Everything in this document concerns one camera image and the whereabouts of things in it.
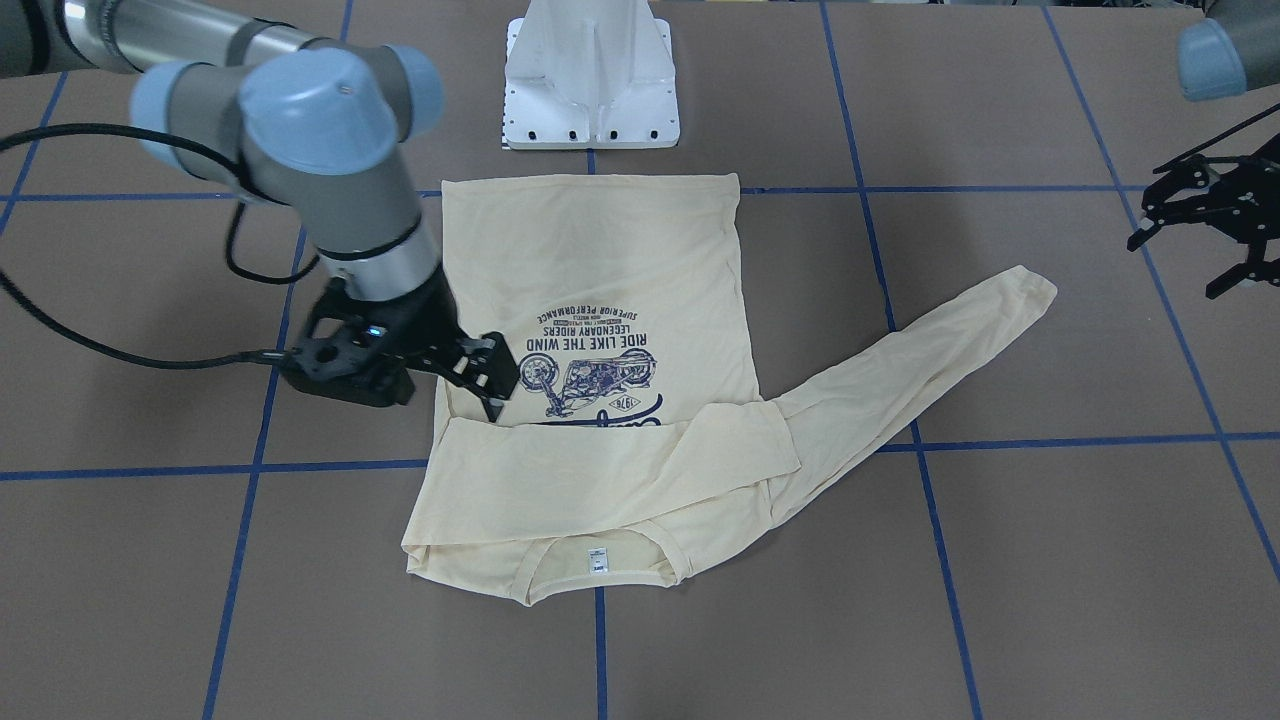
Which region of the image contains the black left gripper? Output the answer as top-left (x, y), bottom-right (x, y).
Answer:
top-left (1128, 151), bottom-right (1279, 300)

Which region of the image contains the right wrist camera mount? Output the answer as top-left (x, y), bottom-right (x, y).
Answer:
top-left (279, 325), bottom-right (416, 407)

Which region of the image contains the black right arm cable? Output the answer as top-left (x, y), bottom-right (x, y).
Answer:
top-left (0, 122), bottom-right (332, 372)

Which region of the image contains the white camera pedestal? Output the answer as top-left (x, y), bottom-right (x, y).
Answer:
top-left (500, 1), bottom-right (681, 151)

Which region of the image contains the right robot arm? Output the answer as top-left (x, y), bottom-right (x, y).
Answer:
top-left (3, 1), bottom-right (518, 421)

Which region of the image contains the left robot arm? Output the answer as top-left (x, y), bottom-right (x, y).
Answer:
top-left (1126, 1), bottom-right (1279, 300)

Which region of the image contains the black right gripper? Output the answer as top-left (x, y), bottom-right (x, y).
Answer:
top-left (305, 272), bottom-right (520, 423)

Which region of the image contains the cream long sleeve shirt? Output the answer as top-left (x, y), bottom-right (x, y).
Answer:
top-left (401, 174), bottom-right (1057, 606)

